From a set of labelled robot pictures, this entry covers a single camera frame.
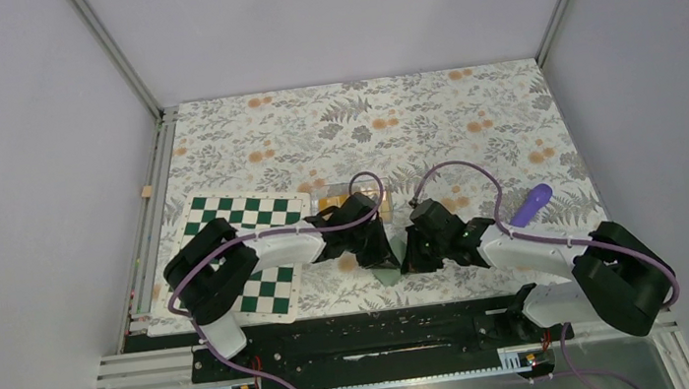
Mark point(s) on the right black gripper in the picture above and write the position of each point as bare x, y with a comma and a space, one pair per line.
413, 262

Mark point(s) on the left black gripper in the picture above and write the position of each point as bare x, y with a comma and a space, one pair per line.
382, 255

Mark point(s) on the clear box with orange blocks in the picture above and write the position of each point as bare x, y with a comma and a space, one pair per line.
335, 195

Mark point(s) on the green card holder wallet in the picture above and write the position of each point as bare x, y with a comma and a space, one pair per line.
389, 272

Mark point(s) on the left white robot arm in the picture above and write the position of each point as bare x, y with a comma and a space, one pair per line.
209, 274

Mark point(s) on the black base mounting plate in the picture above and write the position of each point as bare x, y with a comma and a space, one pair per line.
381, 346

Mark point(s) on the green white chessboard mat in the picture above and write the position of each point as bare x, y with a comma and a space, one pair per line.
271, 295

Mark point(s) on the floral table mat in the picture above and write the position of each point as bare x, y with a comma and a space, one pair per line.
478, 139

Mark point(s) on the purple cylinder tube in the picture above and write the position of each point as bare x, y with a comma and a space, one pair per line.
537, 199

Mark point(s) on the small wooden block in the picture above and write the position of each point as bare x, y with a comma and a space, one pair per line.
147, 192

